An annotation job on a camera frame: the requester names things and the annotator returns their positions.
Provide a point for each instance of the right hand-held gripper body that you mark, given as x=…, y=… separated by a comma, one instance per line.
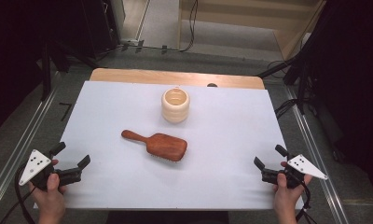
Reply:
x=306, y=168

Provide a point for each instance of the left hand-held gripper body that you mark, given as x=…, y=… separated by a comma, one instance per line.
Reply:
x=35, y=166

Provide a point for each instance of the brown wooden scoop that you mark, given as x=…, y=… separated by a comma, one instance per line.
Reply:
x=167, y=146

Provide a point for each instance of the cream ribbed cup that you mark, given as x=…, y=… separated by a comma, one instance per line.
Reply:
x=175, y=109

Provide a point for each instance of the person's left hand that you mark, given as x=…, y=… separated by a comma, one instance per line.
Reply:
x=51, y=199

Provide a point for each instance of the person's right hand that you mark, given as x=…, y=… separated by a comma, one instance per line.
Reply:
x=285, y=199

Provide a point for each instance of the white board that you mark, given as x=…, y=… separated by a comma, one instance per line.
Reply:
x=222, y=130

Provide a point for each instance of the black metal stand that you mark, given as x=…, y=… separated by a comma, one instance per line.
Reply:
x=301, y=77
x=46, y=71

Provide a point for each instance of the person's dark lap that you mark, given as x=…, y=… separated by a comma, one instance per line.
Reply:
x=166, y=217

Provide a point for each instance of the light wooden table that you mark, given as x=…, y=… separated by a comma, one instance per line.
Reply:
x=163, y=76

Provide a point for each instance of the black equipment case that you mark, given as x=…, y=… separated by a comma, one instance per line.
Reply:
x=97, y=25

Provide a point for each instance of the light wooden cabinet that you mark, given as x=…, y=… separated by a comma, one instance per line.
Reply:
x=237, y=18

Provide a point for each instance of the metal floor rail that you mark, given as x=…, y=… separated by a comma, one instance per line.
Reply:
x=20, y=149
x=315, y=155

